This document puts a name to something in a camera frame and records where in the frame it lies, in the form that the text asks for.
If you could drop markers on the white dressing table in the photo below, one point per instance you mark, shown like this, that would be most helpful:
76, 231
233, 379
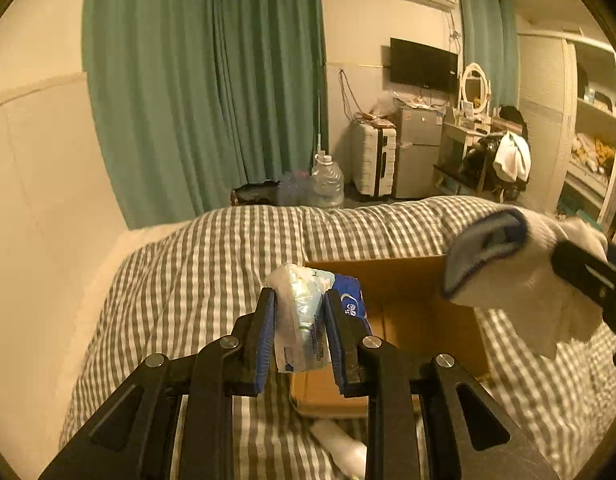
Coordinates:
463, 165

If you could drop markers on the small green curtain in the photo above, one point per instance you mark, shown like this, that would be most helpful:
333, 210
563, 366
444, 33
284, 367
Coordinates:
489, 34

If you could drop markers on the brown cardboard box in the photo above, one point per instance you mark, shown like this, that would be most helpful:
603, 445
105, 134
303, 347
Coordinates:
404, 306

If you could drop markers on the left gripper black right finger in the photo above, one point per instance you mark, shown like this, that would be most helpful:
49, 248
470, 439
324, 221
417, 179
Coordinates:
427, 418

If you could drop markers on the black bin by curtain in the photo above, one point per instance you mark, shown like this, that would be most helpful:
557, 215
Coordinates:
264, 193

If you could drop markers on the white spray bottle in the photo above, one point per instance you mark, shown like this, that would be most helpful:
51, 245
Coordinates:
348, 454

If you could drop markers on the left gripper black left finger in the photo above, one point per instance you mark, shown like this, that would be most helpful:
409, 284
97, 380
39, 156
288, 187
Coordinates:
175, 415

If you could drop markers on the silver mini fridge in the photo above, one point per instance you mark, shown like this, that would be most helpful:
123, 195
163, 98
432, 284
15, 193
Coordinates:
418, 136

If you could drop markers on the tissue pack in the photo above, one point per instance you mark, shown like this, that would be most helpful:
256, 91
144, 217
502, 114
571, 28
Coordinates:
300, 341

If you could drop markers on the white suitcase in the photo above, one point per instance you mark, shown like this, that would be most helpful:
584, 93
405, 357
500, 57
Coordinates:
373, 157

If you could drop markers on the white round vanity mirror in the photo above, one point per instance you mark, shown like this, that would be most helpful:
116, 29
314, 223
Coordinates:
475, 90

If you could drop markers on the clear water jug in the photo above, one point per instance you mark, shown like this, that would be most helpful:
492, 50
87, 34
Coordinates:
326, 183

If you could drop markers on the white wardrobe shelves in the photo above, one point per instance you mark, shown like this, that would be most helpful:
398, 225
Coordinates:
567, 96

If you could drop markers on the large green curtain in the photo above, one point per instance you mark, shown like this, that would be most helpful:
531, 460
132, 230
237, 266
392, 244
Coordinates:
193, 98

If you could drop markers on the black wall television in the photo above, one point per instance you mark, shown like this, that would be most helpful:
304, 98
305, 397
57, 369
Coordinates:
422, 66

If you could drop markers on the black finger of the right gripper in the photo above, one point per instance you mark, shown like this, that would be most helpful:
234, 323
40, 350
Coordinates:
594, 276

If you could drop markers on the white and blue sock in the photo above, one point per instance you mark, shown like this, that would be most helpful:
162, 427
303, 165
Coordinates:
503, 261

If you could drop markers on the white garment on chair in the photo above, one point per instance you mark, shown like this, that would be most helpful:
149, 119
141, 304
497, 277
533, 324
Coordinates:
512, 161

